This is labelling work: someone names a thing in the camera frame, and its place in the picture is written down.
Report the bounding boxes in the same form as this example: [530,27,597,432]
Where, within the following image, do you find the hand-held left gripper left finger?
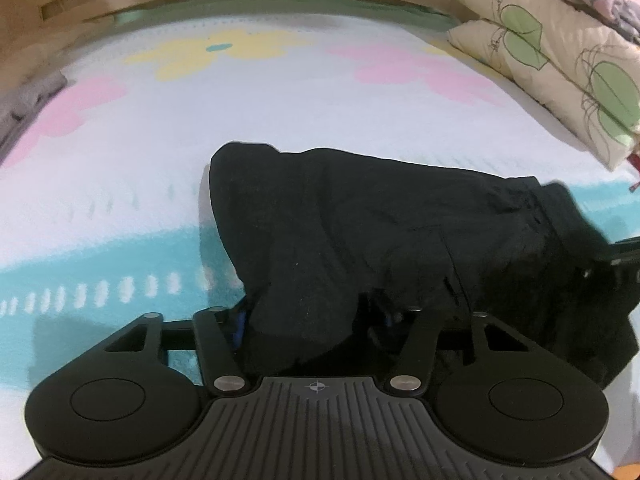
[104,307,252,397]

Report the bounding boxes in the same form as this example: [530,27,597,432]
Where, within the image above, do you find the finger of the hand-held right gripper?
[591,236,640,267]
[580,264,640,302]

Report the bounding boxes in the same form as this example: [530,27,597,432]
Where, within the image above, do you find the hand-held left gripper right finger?
[367,306,534,397]

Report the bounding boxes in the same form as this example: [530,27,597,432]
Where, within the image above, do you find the black pants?
[207,141,640,391]

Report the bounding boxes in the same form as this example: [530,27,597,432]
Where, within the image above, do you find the flower print bed blanket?
[0,12,640,466]

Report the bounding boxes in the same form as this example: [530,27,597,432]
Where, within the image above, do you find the upper cream leaf-print pillow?
[446,0,640,172]

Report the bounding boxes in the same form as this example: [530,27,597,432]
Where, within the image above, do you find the grey pink patterned cloth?
[543,0,640,43]

